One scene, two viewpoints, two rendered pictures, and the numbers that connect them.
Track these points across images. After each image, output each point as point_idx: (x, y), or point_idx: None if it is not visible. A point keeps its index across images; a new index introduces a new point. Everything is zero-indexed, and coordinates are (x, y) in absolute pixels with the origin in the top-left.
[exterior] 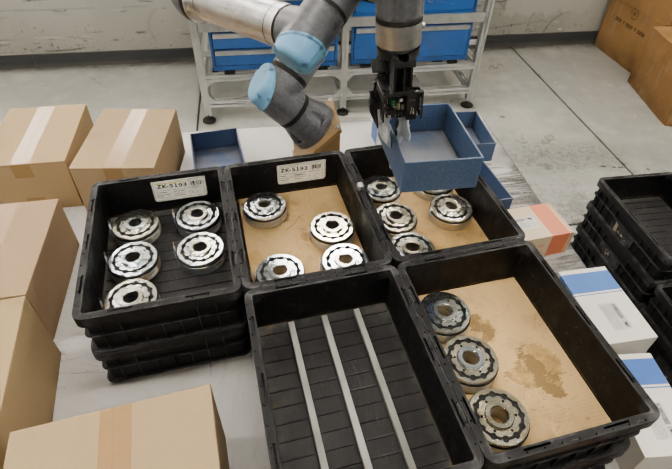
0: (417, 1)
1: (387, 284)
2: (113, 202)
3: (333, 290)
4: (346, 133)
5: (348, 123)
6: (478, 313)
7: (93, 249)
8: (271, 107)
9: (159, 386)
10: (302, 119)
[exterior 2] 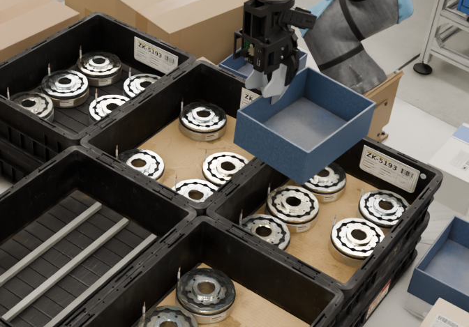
0: None
1: None
2: (104, 37)
3: (139, 197)
4: (428, 133)
5: (447, 126)
6: (242, 324)
7: (40, 54)
8: (307, 37)
9: (2, 192)
10: (333, 70)
